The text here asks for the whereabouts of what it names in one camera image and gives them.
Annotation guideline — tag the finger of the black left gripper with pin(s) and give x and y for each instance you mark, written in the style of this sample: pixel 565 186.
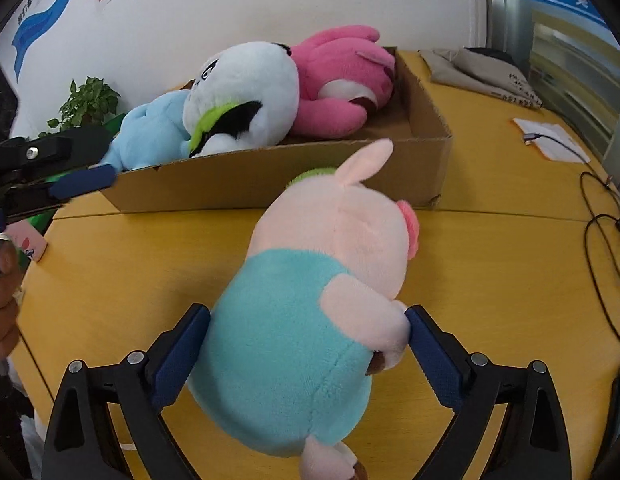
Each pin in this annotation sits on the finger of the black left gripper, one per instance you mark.
pixel 71 149
pixel 27 200

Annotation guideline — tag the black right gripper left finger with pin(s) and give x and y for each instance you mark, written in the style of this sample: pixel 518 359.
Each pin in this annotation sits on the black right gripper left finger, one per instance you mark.
pixel 81 442

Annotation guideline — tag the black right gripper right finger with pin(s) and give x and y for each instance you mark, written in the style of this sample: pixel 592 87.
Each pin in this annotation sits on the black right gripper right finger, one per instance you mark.
pixel 532 442

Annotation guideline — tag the light blue plush toy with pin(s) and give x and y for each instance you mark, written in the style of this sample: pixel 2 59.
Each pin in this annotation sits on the light blue plush toy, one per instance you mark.
pixel 152 134

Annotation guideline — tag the panda plush toy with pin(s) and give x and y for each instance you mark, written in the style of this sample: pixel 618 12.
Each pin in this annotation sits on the panda plush toy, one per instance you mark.
pixel 245 97

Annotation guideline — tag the pink pig plush teal shirt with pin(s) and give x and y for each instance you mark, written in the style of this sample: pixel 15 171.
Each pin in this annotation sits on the pink pig plush teal shirt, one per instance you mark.
pixel 310 317

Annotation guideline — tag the pink plush bear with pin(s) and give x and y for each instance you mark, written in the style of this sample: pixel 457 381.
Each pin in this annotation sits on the pink plush bear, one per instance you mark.
pixel 344 76

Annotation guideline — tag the person's left hand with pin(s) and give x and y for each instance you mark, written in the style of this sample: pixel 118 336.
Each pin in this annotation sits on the person's left hand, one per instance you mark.
pixel 10 280

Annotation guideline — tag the green cloth covered bench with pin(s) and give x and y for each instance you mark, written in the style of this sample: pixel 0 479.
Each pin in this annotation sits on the green cloth covered bench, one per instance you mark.
pixel 61 167

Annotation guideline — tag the small pink toy figure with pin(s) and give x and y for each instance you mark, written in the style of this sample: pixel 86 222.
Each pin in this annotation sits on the small pink toy figure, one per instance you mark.
pixel 29 236

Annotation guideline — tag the green potted plant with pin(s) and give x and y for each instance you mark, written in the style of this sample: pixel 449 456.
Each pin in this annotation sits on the green potted plant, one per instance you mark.
pixel 88 104

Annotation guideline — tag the cardboard box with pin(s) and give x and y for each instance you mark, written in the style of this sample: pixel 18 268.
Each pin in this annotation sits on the cardboard box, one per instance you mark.
pixel 415 172

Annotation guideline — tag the white paper sheet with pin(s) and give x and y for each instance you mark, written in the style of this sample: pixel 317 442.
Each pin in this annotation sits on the white paper sheet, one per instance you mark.
pixel 552 141

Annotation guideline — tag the beige cloth bag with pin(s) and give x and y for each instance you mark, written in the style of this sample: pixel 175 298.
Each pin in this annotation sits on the beige cloth bag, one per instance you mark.
pixel 473 70

